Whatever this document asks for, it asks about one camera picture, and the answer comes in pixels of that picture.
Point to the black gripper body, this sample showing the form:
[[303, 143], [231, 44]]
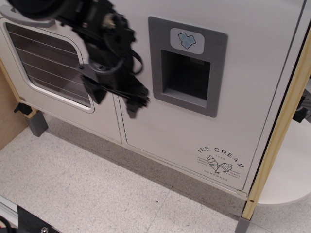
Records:
[[116, 80]]

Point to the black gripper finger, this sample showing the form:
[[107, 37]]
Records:
[[95, 91], [133, 105]]

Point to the white fridge door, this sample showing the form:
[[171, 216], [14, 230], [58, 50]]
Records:
[[264, 39]]

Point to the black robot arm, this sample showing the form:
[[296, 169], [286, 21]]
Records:
[[107, 38]]

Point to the white oven door with window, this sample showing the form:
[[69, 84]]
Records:
[[42, 65]]

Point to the grey left foot cap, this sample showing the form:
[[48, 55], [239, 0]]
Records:
[[37, 124]]

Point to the grey foot cap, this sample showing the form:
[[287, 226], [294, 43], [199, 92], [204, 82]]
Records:
[[242, 225], [37, 124]]

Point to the grey ice dispenser panel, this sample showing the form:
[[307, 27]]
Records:
[[187, 64]]

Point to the black clamp at left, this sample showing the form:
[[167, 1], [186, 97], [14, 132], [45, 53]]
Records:
[[24, 108]]

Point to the black clamp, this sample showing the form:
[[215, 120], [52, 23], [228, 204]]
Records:
[[303, 110], [24, 108]]

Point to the wooden panel at left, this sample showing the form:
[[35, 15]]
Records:
[[11, 123]]

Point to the grey right foot cap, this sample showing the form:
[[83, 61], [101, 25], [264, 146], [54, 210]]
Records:
[[242, 225]]

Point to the black clamp at right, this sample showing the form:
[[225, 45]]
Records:
[[303, 110]]

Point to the grey oven door handle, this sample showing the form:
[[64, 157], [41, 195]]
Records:
[[9, 13]]

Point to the aluminium rail at bottom left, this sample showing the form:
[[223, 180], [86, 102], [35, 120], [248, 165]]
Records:
[[8, 210]]

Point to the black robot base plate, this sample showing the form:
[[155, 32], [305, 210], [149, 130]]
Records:
[[28, 223]]

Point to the light wooden side post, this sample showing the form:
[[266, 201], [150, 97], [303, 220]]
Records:
[[297, 84]]

